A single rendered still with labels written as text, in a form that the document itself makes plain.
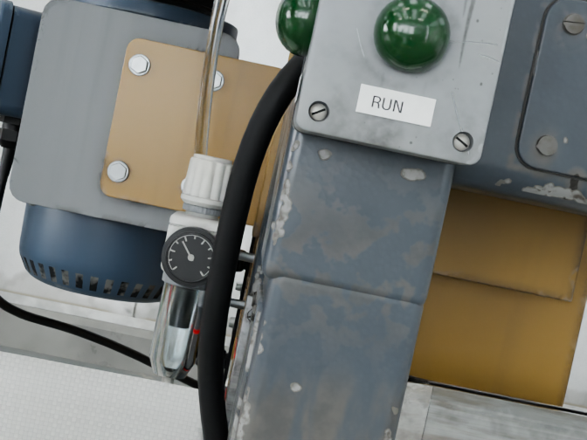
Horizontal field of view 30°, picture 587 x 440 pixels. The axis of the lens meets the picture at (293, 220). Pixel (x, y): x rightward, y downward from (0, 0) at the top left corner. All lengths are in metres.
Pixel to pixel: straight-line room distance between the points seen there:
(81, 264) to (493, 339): 0.34
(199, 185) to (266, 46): 4.99
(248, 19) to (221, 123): 4.84
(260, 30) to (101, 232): 4.81
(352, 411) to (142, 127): 0.42
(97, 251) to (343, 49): 0.51
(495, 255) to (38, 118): 0.37
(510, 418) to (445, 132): 0.27
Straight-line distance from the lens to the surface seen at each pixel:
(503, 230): 0.74
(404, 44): 0.42
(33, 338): 5.80
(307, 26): 0.44
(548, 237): 0.75
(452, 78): 0.44
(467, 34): 0.44
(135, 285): 0.92
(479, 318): 0.79
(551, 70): 0.50
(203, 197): 0.69
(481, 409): 0.67
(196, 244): 0.67
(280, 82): 0.49
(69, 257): 0.91
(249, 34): 5.68
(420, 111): 0.43
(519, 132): 0.49
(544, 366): 0.81
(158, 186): 0.86
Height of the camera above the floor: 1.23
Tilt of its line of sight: 3 degrees down
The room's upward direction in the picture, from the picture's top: 12 degrees clockwise
